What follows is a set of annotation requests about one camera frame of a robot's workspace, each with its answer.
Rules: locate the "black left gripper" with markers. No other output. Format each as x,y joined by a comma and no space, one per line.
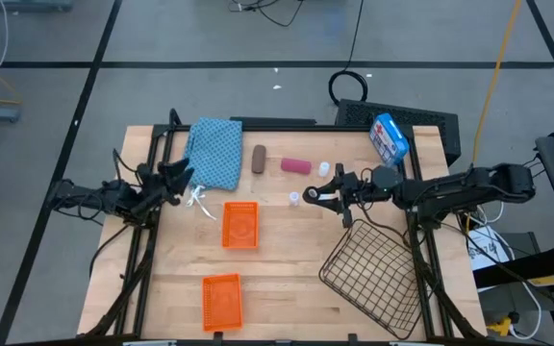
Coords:
152,190

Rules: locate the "pink bandage roll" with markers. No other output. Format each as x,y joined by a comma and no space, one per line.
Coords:
296,166

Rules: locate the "black metal table frame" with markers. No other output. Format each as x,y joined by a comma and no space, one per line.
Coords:
277,128

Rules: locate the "black table edge clamp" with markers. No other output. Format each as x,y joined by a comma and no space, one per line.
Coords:
352,338
218,337

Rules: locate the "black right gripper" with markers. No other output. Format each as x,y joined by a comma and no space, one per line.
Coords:
354,190

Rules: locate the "brown bandage roll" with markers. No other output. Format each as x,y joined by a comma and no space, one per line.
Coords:
259,158

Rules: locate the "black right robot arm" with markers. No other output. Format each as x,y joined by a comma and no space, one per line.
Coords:
450,190

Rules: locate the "yellow power plug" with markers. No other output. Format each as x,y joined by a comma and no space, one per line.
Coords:
500,328

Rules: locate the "black beam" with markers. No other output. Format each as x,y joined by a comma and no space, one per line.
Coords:
522,269

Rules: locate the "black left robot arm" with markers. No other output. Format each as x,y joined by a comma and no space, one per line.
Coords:
89,194

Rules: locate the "black flat bar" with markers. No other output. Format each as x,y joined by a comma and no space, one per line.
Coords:
272,121

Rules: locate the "blue first aid kit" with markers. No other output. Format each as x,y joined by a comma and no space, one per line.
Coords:
388,140

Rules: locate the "white printed paper bag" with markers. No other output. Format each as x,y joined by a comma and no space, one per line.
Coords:
486,250

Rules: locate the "orange plastic basket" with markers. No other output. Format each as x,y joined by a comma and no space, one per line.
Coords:
231,240
209,317

